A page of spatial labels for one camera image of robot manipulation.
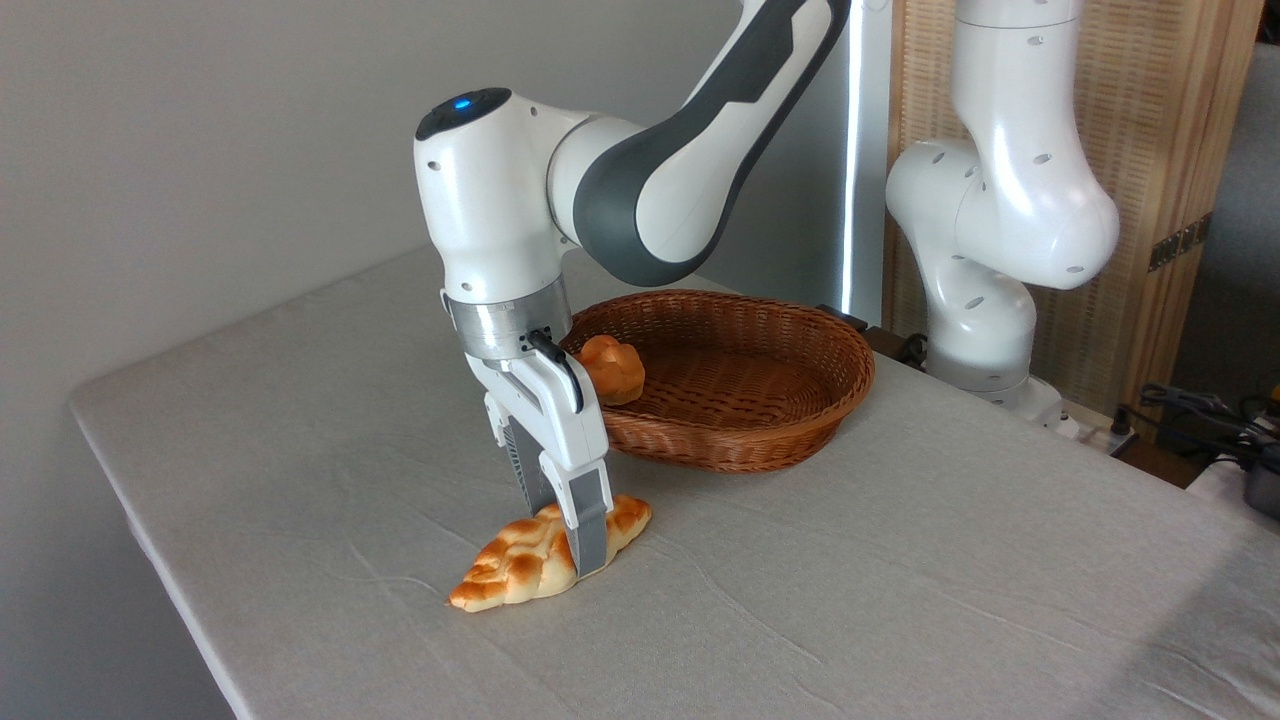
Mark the grey tablecloth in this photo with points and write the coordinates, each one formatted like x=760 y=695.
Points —
x=350 y=450

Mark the long braided bread loaf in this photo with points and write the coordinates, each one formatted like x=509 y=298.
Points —
x=510 y=570

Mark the round knotted bread roll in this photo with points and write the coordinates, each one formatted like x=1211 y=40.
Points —
x=618 y=375

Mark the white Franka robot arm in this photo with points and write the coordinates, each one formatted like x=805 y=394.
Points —
x=500 y=200

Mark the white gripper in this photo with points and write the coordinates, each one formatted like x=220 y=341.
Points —
x=555 y=410

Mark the white power strip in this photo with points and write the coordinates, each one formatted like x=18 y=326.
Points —
x=1090 y=425

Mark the white vertical pole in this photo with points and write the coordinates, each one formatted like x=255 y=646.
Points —
x=868 y=200

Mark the black screen hinge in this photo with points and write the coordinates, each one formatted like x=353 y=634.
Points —
x=1180 y=243

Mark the brown oval wicker basket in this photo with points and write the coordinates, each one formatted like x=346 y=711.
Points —
x=740 y=440

